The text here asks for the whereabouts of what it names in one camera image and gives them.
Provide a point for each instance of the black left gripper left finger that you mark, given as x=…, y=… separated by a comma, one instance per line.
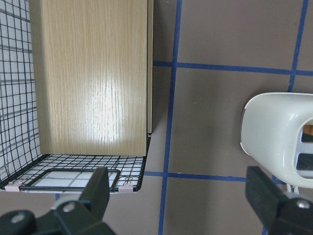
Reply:
x=84, y=215

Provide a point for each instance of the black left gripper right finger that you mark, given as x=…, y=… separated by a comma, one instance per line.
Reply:
x=281, y=213

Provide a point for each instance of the white two-slot toaster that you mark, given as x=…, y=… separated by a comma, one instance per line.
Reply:
x=271, y=133

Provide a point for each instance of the wooden wire-mesh storage box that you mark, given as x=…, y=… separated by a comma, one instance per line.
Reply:
x=75, y=93

